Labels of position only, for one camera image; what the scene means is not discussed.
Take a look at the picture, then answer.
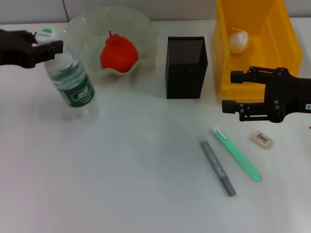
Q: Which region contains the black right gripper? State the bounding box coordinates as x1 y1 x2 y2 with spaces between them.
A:
221 66 311 123

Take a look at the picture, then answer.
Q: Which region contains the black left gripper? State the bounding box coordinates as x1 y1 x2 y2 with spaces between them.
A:
0 29 64 69

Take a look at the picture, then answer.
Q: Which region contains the white paper ball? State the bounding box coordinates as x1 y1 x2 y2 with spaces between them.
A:
228 27 250 54

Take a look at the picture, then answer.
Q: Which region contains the beige barcode eraser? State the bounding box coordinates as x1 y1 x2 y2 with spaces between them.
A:
250 130 272 149

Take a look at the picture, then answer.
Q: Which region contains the clear green-label water bottle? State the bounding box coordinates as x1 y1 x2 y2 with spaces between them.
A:
36 28 96 116

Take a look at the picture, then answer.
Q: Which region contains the mint green pen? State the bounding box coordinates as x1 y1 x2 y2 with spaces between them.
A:
211 125 262 182

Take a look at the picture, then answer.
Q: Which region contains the translucent wavy fruit bowl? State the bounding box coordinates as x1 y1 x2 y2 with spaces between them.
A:
63 6 159 78

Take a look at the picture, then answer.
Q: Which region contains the black mesh pen holder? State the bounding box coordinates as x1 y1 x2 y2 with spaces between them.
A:
166 36 208 100

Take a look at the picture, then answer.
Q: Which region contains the grey marker pen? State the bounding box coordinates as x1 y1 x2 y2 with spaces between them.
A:
196 135 237 197

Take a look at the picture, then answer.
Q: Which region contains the orange-red toy fruit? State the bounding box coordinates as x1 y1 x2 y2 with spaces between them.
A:
100 31 139 73

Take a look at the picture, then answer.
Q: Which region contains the yellow plastic bin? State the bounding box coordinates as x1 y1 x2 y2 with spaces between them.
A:
213 0 304 100

